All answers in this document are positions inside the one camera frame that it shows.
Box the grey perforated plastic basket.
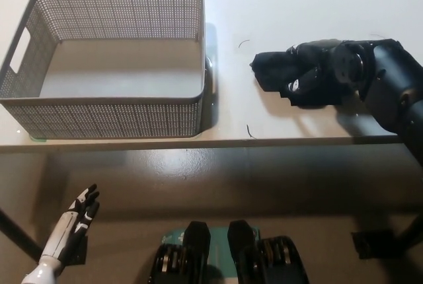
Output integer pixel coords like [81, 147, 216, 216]
[0, 0, 217, 139]

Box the black table leg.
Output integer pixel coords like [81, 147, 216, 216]
[398, 211, 423, 252]
[0, 207, 44, 262]

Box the black fabric pencil case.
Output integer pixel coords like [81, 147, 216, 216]
[249, 51, 343, 110]

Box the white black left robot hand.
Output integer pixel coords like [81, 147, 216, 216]
[39, 183, 100, 265]

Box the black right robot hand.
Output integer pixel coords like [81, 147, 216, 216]
[282, 38, 344, 97]

